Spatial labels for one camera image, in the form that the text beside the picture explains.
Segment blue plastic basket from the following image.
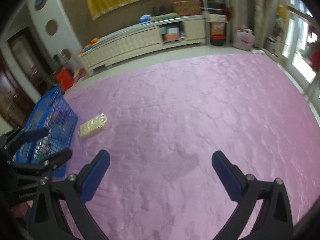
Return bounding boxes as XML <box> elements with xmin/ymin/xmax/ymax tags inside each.
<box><xmin>11</xmin><ymin>86</ymin><xmax>78</xmax><ymax>176</ymax></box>

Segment green cracker package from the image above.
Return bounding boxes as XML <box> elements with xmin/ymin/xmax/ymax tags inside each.
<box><xmin>79</xmin><ymin>113</ymin><xmax>108</xmax><ymax>138</ymax></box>

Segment red bag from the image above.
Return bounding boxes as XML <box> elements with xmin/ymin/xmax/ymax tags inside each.
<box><xmin>56</xmin><ymin>68</ymin><xmax>74</xmax><ymax>92</ymax></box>

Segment pink quilted tablecloth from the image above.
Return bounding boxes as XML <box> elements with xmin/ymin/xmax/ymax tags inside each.
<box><xmin>65</xmin><ymin>54</ymin><xmax>319</xmax><ymax>239</ymax></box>

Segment oranges on cabinet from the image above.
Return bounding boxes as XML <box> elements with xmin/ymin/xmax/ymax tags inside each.
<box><xmin>80</xmin><ymin>37</ymin><xmax>99</xmax><ymax>54</ymax></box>

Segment pink shopping bag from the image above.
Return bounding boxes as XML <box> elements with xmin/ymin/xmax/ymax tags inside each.
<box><xmin>233</xmin><ymin>29</ymin><xmax>255</xmax><ymax>51</ymax></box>

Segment cream TV cabinet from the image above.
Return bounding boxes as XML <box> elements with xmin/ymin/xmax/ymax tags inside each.
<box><xmin>79</xmin><ymin>15</ymin><xmax>206</xmax><ymax>75</ymax></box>

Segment cardboard box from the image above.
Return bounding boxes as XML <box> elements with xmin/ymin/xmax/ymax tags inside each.
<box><xmin>172</xmin><ymin>0</ymin><xmax>202</xmax><ymax>16</ymax></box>

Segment white metal shelf rack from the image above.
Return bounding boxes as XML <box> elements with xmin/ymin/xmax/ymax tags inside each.
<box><xmin>199</xmin><ymin>0</ymin><xmax>231</xmax><ymax>46</ymax></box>

